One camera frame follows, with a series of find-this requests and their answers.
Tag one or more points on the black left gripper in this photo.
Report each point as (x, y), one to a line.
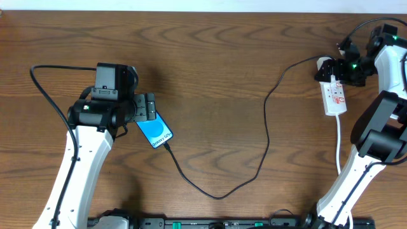
(150, 106)

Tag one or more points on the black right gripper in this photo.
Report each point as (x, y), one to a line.
(329, 71)

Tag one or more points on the blue Galaxy smartphone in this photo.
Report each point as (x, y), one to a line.
(157, 132)

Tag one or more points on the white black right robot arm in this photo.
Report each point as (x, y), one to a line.
(379, 136)

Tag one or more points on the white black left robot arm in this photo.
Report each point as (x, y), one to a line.
(92, 123)

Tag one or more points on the white USB charger adapter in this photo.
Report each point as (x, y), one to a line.
(325, 64)

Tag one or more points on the white power strip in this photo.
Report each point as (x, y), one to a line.
(333, 97)

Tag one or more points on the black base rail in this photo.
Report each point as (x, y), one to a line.
(160, 223)

